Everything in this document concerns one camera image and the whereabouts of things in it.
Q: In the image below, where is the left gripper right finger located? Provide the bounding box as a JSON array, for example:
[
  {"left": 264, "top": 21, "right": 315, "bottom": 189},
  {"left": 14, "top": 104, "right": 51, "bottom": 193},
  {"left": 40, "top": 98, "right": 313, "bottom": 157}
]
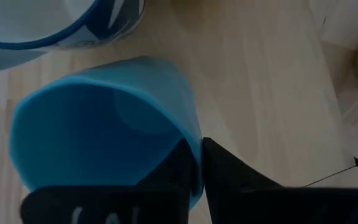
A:
[{"left": 203, "top": 137, "right": 282, "bottom": 224}]

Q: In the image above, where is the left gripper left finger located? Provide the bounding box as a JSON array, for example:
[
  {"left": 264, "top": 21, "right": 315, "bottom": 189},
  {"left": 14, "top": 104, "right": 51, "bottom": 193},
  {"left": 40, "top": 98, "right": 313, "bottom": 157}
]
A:
[{"left": 144, "top": 138, "right": 196, "bottom": 224}]

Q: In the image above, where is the light blue mug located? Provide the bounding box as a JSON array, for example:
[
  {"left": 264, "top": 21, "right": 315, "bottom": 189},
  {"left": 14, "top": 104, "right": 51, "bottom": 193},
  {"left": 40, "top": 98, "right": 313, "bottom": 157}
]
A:
[{"left": 8, "top": 55, "right": 204, "bottom": 209}]

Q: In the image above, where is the blue and white patterned mug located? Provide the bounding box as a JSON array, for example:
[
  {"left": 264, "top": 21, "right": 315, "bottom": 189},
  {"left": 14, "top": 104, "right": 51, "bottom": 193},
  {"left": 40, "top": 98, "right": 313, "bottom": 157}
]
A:
[{"left": 0, "top": 0, "right": 145, "bottom": 75}]

